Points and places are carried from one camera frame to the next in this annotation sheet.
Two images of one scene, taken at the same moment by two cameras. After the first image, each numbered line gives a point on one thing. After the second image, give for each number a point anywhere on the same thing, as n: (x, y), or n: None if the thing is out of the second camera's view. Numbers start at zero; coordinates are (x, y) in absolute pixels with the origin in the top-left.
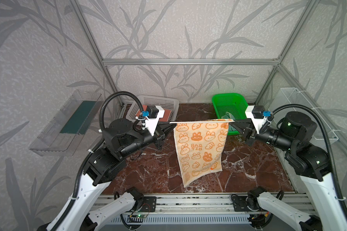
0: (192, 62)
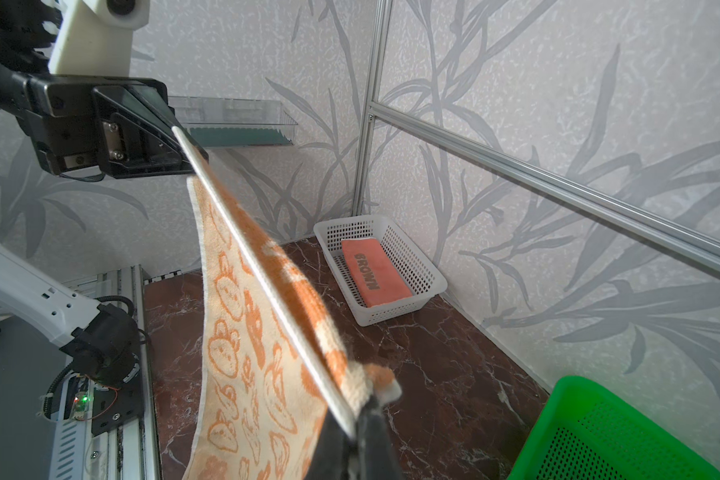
0: (710, 250)
